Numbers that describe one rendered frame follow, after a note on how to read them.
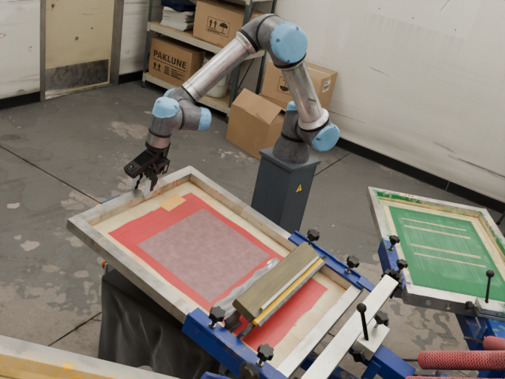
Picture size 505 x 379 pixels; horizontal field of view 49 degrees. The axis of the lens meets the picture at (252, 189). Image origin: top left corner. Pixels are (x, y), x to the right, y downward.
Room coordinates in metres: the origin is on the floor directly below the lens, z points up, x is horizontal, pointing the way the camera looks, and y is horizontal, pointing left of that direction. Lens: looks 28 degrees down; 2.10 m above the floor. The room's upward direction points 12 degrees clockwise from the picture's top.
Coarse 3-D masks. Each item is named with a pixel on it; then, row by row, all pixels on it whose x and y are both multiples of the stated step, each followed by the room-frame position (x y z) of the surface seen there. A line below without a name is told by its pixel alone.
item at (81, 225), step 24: (192, 168) 1.86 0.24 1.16; (216, 192) 1.77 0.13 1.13; (96, 216) 1.42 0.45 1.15; (240, 216) 1.72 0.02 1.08; (264, 216) 1.72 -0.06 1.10; (96, 240) 1.32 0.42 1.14; (288, 240) 1.63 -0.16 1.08; (120, 264) 1.26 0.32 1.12; (144, 288) 1.22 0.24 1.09; (168, 288) 1.22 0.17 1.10; (336, 312) 1.35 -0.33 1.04; (312, 336) 1.22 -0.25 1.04; (288, 360) 1.10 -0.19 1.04
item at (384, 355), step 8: (352, 352) 1.19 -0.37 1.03; (376, 352) 1.18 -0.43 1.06; (384, 352) 1.19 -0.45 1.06; (392, 352) 1.20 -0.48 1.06; (368, 360) 1.17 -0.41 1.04; (376, 360) 1.16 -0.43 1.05; (384, 360) 1.16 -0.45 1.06; (392, 360) 1.17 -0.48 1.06; (400, 360) 1.18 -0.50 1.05; (384, 368) 1.15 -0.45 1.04; (392, 368) 1.14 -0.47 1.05; (400, 368) 1.15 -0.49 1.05; (408, 368) 1.16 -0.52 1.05; (384, 376) 1.15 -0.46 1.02; (392, 376) 1.14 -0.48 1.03; (400, 376) 1.13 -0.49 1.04
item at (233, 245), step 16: (160, 208) 1.61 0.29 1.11; (176, 208) 1.64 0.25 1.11; (192, 208) 1.67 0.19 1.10; (208, 208) 1.70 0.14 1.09; (176, 224) 1.56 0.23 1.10; (192, 224) 1.58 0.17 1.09; (208, 224) 1.61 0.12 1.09; (224, 224) 1.64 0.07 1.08; (192, 240) 1.50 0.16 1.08; (208, 240) 1.53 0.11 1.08; (224, 240) 1.56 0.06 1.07; (240, 240) 1.59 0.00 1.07; (256, 240) 1.62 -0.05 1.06; (224, 256) 1.48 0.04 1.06; (240, 256) 1.50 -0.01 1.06; (256, 256) 1.53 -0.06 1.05; (272, 256) 1.56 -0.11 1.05; (240, 272) 1.43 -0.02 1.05; (304, 288) 1.45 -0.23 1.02; (320, 288) 1.48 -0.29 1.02; (288, 304) 1.36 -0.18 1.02; (304, 304) 1.38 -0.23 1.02
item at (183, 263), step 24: (144, 216) 1.54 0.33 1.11; (120, 240) 1.39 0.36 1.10; (144, 240) 1.43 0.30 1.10; (168, 240) 1.46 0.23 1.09; (168, 264) 1.36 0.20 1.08; (192, 264) 1.39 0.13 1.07; (216, 264) 1.43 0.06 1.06; (192, 288) 1.29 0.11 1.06; (216, 288) 1.32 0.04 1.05; (288, 312) 1.32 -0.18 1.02; (264, 336) 1.20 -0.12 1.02
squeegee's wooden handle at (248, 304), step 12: (300, 252) 1.48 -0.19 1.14; (312, 252) 1.51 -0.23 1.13; (288, 264) 1.40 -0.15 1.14; (300, 264) 1.43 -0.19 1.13; (264, 276) 1.31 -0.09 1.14; (276, 276) 1.33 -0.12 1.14; (288, 276) 1.35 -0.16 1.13; (252, 288) 1.25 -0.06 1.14; (264, 288) 1.27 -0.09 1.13; (276, 288) 1.29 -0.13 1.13; (240, 300) 1.19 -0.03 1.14; (252, 300) 1.20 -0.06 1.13; (264, 300) 1.22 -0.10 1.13; (240, 312) 1.17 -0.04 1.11; (252, 312) 1.16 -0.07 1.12
